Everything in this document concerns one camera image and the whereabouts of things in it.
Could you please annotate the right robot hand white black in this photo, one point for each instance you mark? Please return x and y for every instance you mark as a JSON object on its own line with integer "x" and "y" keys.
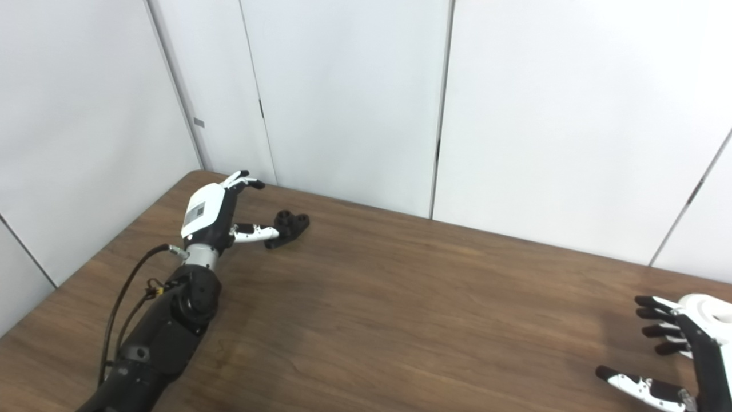
{"x": 706, "y": 355}

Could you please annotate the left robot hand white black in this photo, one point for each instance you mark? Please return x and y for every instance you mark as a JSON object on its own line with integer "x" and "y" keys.
{"x": 206, "y": 214}

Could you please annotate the round white piece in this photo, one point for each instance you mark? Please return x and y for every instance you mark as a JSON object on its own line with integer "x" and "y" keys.
{"x": 712, "y": 309}

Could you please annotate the black flanged holder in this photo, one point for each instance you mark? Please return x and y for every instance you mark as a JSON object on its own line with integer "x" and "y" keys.
{"x": 289, "y": 226}

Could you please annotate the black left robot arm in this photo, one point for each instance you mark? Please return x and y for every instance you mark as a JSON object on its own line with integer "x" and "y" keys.
{"x": 160, "y": 332}

